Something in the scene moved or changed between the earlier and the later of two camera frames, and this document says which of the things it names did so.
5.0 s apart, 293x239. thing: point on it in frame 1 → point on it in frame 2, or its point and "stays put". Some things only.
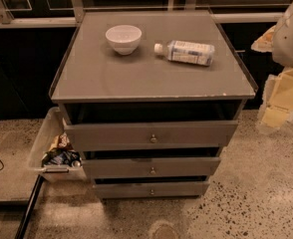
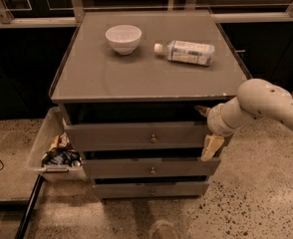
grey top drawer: (148, 134) stays put
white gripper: (291, 42) → (214, 120)
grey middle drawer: (151, 167) stays put
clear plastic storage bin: (53, 153) stays put
